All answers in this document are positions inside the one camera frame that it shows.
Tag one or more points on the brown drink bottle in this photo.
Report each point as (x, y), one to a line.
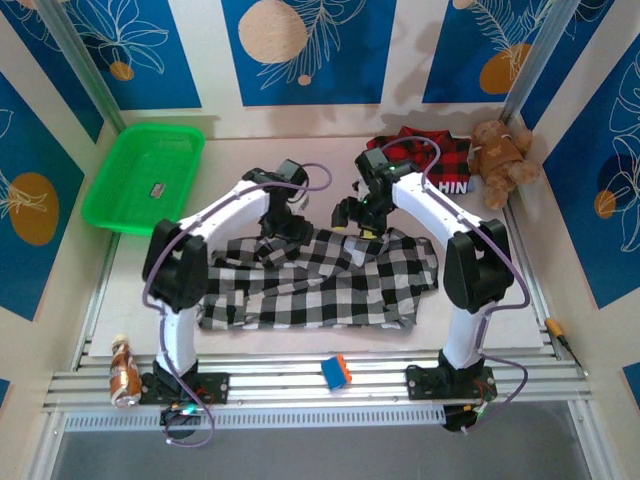
(124, 375)

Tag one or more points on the blue orange block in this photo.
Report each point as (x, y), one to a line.
(335, 374)

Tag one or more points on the aluminium rail bed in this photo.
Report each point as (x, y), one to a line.
(280, 372)

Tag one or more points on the aluminium corner post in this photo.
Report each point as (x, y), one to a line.
(535, 60)
(85, 65)

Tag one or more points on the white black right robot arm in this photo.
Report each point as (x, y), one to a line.
(435, 205)

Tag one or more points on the green plastic basket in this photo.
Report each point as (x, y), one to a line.
(140, 170)

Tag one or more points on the black white checkered shirt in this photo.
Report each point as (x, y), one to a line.
(320, 290)

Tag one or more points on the small label card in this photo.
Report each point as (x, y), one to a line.
(157, 190)

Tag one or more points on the red black checkered shirt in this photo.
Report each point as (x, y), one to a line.
(450, 160)

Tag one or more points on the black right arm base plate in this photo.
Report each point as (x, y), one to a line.
(425, 385)

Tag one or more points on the brown teddy bear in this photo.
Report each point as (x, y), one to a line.
(500, 160)

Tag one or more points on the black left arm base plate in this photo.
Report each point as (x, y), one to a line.
(212, 387)

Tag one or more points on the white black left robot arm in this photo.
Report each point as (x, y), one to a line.
(235, 210)

